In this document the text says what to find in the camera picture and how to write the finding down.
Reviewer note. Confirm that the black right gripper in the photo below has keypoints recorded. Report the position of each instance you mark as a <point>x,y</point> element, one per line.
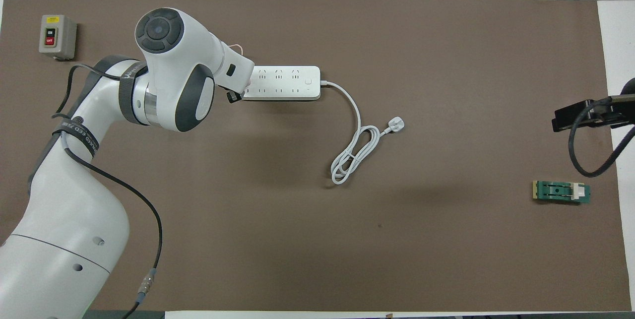
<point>615,113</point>

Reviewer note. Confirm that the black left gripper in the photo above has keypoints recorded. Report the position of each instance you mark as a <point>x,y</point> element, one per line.
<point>233,97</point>

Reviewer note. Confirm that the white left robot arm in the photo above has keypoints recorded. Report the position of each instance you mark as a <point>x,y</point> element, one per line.
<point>64,210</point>

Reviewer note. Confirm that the white power strip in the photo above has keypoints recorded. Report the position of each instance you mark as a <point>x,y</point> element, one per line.
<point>287,83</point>

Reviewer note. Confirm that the green circuit board fixture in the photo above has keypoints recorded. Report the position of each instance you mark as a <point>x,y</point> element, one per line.
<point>555,192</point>

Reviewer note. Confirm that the brown table mat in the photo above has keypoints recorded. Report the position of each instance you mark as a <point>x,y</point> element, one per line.
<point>297,234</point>

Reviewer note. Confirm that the grey on-off switch box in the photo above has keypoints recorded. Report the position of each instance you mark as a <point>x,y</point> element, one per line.
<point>64,36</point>

